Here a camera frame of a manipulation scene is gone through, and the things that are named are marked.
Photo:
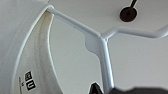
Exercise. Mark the black wardrobe hook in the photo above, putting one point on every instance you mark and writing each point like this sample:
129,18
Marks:
128,14

